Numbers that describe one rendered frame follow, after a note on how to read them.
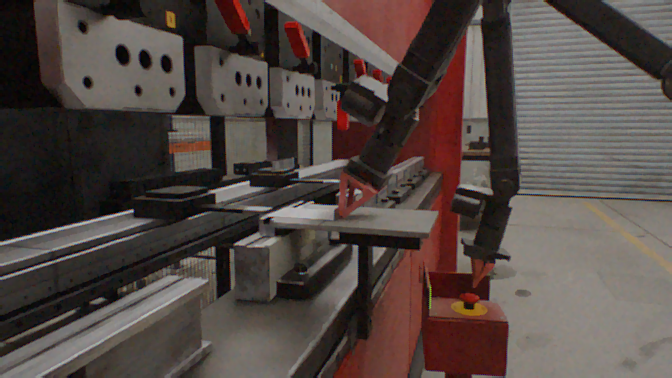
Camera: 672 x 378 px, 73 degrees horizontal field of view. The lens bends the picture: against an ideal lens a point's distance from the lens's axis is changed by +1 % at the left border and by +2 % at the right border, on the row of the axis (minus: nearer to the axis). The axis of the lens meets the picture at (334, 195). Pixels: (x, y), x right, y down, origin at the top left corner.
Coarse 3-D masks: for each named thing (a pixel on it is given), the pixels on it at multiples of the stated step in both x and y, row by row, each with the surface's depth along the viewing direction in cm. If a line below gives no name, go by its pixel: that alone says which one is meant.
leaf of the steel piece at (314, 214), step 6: (294, 210) 85; (300, 210) 85; (306, 210) 85; (312, 210) 85; (318, 210) 85; (324, 210) 85; (330, 210) 85; (336, 210) 77; (282, 216) 79; (288, 216) 79; (294, 216) 79; (300, 216) 79; (306, 216) 79; (312, 216) 79; (318, 216) 79; (324, 216) 79; (330, 216) 79; (336, 216) 77
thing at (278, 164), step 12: (276, 120) 78; (288, 120) 83; (276, 132) 78; (288, 132) 83; (276, 144) 78; (288, 144) 83; (276, 156) 79; (288, 156) 83; (276, 168) 81; (288, 168) 86
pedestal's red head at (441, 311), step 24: (432, 288) 110; (456, 288) 109; (480, 288) 108; (432, 312) 93; (456, 312) 93; (432, 336) 92; (456, 336) 91; (480, 336) 90; (504, 336) 89; (432, 360) 92; (456, 360) 92; (480, 360) 91; (504, 360) 90
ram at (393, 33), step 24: (264, 0) 65; (288, 0) 73; (336, 0) 97; (360, 0) 116; (384, 0) 144; (408, 0) 189; (312, 24) 84; (360, 24) 117; (384, 24) 145; (408, 24) 192; (360, 48) 118; (384, 48) 147
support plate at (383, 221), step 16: (304, 208) 88; (320, 208) 88; (368, 208) 88; (384, 208) 88; (288, 224) 75; (304, 224) 75; (320, 224) 74; (336, 224) 74; (352, 224) 74; (368, 224) 74; (384, 224) 74; (400, 224) 74; (416, 224) 74; (432, 224) 74
